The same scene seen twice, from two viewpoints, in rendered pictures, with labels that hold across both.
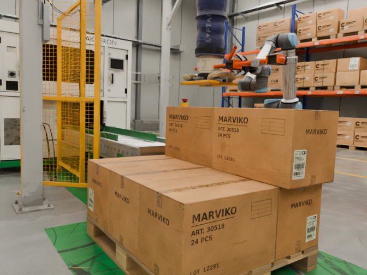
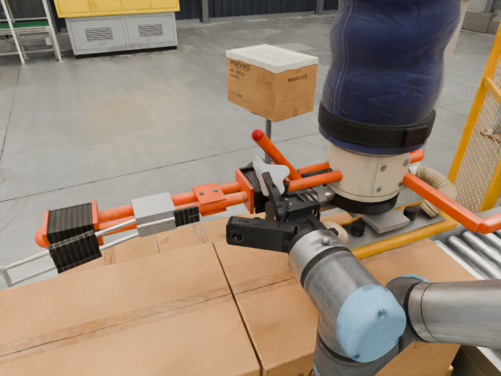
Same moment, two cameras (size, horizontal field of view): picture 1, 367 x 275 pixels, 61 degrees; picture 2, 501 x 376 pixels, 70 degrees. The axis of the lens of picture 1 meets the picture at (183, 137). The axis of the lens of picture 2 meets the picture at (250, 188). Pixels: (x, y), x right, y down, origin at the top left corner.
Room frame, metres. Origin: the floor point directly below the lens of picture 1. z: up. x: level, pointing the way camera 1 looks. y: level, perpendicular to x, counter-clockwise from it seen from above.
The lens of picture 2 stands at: (2.33, -0.92, 1.63)
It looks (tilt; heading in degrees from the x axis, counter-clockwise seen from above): 33 degrees down; 105
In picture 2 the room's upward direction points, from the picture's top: straight up
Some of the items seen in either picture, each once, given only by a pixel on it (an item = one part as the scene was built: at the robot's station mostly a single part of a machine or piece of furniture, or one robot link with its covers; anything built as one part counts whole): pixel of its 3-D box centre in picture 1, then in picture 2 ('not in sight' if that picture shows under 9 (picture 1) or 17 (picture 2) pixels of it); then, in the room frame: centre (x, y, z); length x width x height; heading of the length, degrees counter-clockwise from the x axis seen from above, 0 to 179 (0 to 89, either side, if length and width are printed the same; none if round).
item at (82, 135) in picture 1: (69, 95); not in sight; (3.95, 1.44, 1.05); 1.17 x 0.10 x 2.10; 35
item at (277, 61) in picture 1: (275, 59); (74, 227); (1.91, -0.53, 1.24); 0.08 x 0.07 x 0.05; 37
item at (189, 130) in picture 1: (208, 133); (332, 312); (2.38, -0.19, 0.74); 0.60 x 0.40 x 0.40; 35
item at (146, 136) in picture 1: (128, 132); not in sight; (4.14, 0.74, 0.60); 1.60 x 0.10 x 0.09; 35
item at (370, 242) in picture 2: (217, 82); (383, 225); (2.45, -0.25, 1.14); 0.34 x 0.10 x 0.05; 37
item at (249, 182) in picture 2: (233, 64); (262, 186); (2.20, -0.33, 1.24); 0.10 x 0.08 x 0.06; 127
